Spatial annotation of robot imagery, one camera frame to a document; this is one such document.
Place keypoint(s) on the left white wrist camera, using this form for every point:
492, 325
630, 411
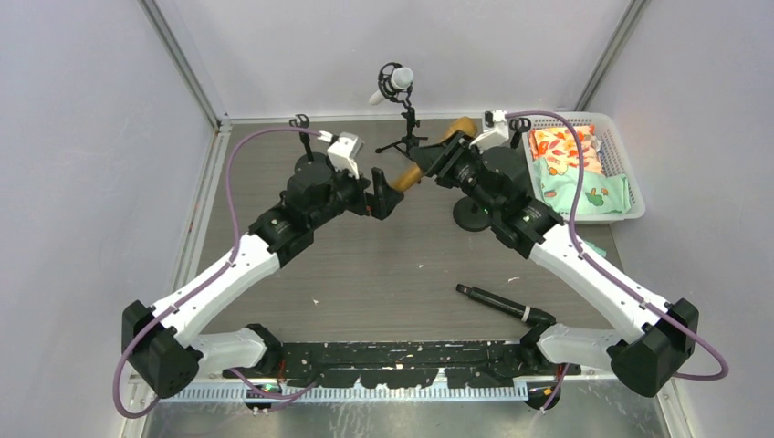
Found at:
342, 152

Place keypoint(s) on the aluminium corner post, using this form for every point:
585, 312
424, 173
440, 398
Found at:
170, 29
621, 34

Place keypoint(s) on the aluminium corner post left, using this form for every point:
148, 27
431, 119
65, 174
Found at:
170, 29

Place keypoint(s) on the white microphone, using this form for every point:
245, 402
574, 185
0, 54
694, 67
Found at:
395, 84

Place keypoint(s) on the black round-base stand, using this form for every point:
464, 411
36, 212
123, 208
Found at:
305, 148
520, 126
470, 215

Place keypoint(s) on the green patterned cloth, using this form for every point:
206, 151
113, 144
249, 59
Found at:
599, 195

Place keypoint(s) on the aluminium corner post right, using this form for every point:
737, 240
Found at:
621, 34

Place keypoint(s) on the gold microphone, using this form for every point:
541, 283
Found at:
413, 175

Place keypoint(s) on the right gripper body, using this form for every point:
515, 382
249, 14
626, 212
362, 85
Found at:
447, 161

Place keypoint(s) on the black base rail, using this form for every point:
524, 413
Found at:
401, 365

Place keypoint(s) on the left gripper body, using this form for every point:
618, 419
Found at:
375, 197

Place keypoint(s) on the green microphone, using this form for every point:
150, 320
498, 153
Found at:
596, 248

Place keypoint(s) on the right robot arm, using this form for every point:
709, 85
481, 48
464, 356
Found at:
643, 348

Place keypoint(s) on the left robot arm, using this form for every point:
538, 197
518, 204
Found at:
164, 342

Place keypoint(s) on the black microphone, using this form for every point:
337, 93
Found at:
526, 314

